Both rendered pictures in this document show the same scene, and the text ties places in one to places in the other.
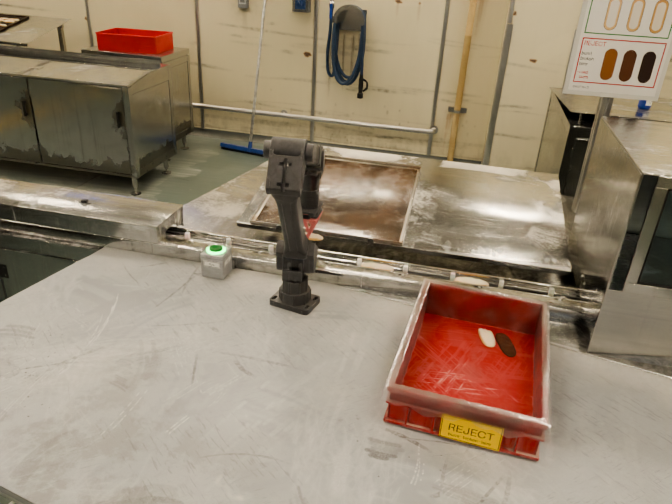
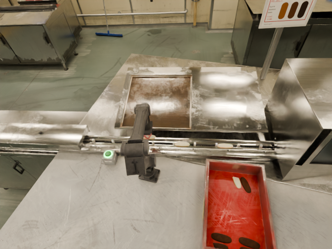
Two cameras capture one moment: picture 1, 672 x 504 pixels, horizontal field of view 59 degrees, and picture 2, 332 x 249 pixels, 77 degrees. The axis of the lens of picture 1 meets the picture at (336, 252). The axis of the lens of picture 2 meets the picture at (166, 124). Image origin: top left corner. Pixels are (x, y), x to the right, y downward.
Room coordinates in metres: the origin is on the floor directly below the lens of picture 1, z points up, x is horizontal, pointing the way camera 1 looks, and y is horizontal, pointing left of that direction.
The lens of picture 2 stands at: (0.76, 0.00, 1.99)
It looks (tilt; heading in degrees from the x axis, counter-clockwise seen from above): 49 degrees down; 358
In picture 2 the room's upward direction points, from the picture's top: 5 degrees counter-clockwise
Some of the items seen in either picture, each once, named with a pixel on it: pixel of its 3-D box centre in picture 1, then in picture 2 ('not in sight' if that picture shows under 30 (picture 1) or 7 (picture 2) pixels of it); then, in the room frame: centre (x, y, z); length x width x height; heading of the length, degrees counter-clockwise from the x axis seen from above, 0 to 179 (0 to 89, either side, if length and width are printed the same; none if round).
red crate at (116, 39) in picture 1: (135, 40); not in sight; (5.05, 1.74, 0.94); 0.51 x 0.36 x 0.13; 83
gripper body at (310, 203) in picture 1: (309, 199); (145, 125); (1.60, 0.09, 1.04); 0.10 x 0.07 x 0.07; 169
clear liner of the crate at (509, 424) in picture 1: (473, 355); (235, 205); (1.12, -0.33, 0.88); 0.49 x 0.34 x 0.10; 164
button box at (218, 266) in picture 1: (217, 266); (110, 158); (1.53, 0.35, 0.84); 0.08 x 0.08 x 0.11; 79
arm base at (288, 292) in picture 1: (295, 290); (148, 171); (1.38, 0.11, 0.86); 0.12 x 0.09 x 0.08; 67
